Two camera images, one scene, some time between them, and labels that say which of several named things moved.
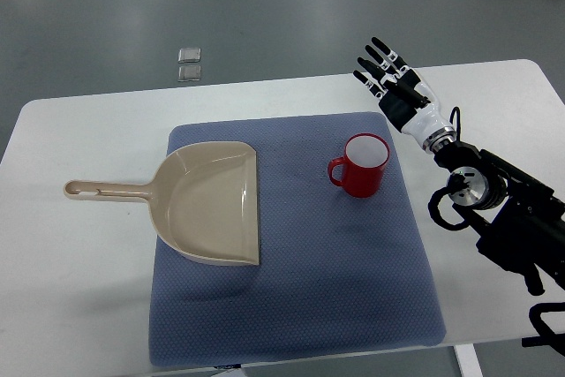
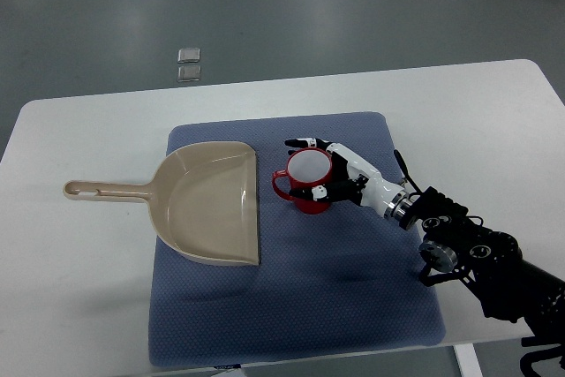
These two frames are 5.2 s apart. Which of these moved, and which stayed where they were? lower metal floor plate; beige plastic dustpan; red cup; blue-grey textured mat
Moved: red cup
Stayed: blue-grey textured mat; beige plastic dustpan; lower metal floor plate
